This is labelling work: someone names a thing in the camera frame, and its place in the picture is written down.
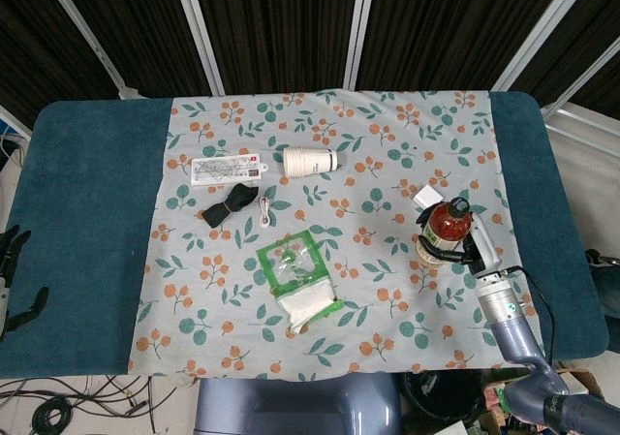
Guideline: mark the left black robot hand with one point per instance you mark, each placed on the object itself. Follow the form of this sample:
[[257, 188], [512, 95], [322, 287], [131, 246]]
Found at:
[[17, 246]]

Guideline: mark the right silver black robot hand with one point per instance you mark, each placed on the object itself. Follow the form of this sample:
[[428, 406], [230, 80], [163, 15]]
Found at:
[[484, 246]]

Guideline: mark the brown tea plastic bottle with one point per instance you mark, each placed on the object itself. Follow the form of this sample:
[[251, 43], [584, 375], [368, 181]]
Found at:
[[448, 222]]

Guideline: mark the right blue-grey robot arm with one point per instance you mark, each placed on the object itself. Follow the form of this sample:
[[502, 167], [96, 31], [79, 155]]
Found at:
[[504, 309]]

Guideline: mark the teal table cover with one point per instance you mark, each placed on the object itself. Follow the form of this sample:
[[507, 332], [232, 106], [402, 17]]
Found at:
[[82, 212]]

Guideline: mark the white power adapter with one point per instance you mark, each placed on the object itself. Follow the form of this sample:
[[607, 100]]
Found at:
[[428, 196]]

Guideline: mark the dark blue rounded seat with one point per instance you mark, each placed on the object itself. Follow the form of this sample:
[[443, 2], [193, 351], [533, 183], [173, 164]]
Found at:
[[605, 285]]

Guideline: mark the cardboard box with clutter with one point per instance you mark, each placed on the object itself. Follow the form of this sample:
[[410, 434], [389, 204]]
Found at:
[[494, 401]]

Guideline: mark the black waste bin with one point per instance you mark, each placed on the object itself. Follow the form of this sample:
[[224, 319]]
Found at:
[[441, 396]]

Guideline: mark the floral grey tablecloth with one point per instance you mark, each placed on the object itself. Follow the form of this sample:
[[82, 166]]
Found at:
[[339, 348]]

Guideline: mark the green tissue packet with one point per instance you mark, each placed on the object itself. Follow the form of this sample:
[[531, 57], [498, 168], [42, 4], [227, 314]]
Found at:
[[310, 304]]

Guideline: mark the white paper cup stack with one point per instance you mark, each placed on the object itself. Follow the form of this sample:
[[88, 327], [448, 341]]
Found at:
[[310, 161]]

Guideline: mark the black cloth bundle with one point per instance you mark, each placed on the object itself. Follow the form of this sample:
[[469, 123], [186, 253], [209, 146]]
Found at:
[[227, 207]]

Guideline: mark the white ruler set package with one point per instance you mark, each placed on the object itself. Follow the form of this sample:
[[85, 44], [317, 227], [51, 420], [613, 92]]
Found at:
[[218, 168]]

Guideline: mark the black partition screen panel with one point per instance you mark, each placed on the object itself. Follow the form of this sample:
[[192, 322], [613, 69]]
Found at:
[[281, 28], [145, 28], [29, 28], [460, 23], [596, 9]]

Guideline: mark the blue-grey robot torso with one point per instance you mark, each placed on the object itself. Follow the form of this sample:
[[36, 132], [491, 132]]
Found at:
[[290, 406]]

